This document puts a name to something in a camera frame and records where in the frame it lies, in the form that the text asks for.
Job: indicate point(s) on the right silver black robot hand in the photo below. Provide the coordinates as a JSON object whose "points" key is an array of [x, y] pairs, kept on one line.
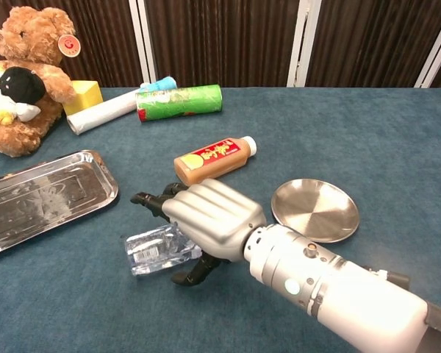
{"points": [[213, 213]]}

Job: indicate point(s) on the clear plastic water bottle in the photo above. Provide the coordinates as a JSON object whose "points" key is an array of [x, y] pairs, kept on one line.
{"points": [[150, 250]]}

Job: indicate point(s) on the round steel plate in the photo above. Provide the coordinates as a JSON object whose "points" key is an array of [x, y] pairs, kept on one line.
{"points": [[312, 209]]}

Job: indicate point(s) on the green chip can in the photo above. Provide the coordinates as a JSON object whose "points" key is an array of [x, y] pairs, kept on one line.
{"points": [[180, 103]]}

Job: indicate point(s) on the white roll with blue end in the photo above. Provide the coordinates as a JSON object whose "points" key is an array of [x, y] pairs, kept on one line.
{"points": [[99, 112]]}

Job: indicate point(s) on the blue felt table mat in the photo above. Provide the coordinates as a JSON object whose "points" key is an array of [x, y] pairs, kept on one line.
{"points": [[353, 128]]}

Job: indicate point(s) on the rectangular steel tray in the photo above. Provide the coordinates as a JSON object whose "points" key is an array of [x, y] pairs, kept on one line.
{"points": [[40, 198]]}

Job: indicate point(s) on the yellow sponge block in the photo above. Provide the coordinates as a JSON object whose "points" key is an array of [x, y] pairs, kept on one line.
{"points": [[84, 95]]}

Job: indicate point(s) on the black white plush toy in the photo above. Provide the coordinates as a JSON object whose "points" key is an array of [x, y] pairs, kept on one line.
{"points": [[20, 86]]}

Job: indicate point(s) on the brown teddy bear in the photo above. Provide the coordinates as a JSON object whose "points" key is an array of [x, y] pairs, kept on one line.
{"points": [[29, 36]]}

